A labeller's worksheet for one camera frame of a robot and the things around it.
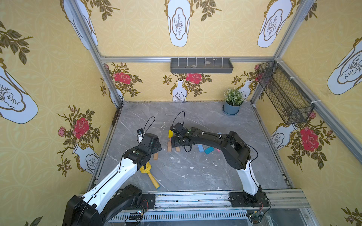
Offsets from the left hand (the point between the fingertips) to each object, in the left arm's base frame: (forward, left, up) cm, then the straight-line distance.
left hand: (152, 144), depth 83 cm
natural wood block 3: (-3, 0, -11) cm, 11 cm away
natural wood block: (+2, -9, -8) cm, 13 cm away
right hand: (+4, -14, -10) cm, 18 cm away
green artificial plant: (+32, -55, +7) cm, 64 cm away
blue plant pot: (+30, -56, -5) cm, 64 cm away
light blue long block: (+1, -30, -9) cm, 31 cm away
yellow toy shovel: (-12, +4, -8) cm, 15 cm away
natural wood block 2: (+1, -15, -10) cm, 18 cm away
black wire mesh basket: (+15, -83, +16) cm, 86 cm away
